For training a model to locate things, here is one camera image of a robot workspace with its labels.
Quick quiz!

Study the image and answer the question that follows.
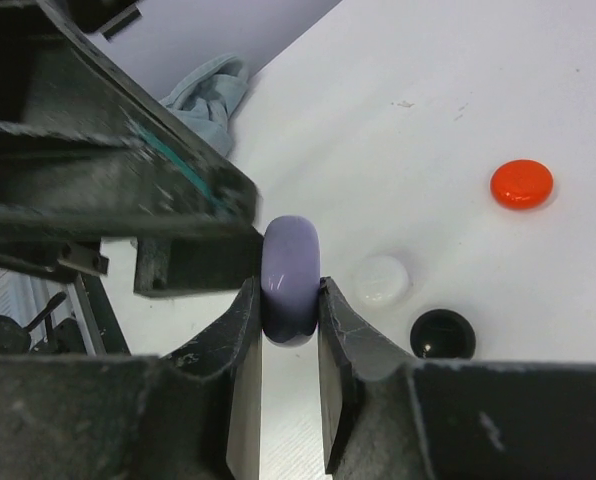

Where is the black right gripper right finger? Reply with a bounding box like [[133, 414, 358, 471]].
[[318, 277, 596, 479]]

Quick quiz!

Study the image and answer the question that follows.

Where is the orange earbud charging case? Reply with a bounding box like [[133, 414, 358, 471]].
[[489, 159, 554, 210]]

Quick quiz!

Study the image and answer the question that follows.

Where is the white earbud charging case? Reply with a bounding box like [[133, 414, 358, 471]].
[[353, 255, 411, 308]]

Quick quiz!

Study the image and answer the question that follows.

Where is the purple earbud charging case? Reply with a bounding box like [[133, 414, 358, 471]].
[[260, 215, 320, 346]]

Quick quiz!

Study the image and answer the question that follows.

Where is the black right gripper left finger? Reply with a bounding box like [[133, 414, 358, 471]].
[[0, 278, 262, 479]]

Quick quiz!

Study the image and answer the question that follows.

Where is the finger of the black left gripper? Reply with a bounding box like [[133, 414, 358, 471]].
[[134, 233, 263, 298], [0, 1, 258, 241]]

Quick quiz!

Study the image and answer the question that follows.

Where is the light blue cloth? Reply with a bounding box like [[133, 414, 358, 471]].
[[159, 54, 249, 157]]

